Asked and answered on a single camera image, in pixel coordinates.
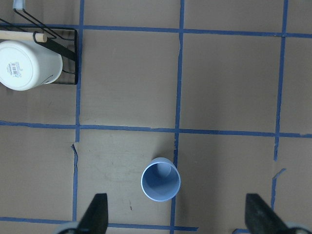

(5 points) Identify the light blue plastic cup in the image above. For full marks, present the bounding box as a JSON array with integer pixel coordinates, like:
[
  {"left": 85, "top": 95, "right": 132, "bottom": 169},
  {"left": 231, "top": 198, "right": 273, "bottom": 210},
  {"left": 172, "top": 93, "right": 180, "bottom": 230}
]
[{"left": 140, "top": 157, "right": 181, "bottom": 202}]

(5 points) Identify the wooden dowel rod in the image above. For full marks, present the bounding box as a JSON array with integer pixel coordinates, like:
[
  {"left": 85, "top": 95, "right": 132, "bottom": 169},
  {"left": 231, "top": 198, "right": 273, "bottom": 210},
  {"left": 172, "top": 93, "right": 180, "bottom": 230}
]
[{"left": 0, "top": 30, "right": 47, "bottom": 43}]

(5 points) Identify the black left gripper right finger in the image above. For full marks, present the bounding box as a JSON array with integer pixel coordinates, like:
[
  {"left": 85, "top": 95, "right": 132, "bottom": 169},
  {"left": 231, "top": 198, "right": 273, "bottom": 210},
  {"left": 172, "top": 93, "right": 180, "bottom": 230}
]
[{"left": 245, "top": 194, "right": 293, "bottom": 234}]

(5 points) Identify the white mug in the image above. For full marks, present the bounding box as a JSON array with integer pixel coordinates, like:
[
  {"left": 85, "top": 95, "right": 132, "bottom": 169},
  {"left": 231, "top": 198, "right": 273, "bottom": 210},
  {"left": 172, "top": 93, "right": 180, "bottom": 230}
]
[{"left": 0, "top": 40, "right": 63, "bottom": 91}]

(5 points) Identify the black wire rack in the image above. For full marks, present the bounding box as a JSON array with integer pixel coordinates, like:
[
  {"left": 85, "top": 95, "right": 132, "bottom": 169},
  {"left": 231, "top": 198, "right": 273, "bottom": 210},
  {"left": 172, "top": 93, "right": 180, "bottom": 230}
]
[{"left": 0, "top": 5, "right": 79, "bottom": 85}]

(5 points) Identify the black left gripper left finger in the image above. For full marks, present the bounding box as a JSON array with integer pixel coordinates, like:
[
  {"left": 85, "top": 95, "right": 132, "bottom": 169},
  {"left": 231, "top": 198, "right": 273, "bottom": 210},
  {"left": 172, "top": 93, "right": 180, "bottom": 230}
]
[{"left": 77, "top": 193, "right": 108, "bottom": 234}]

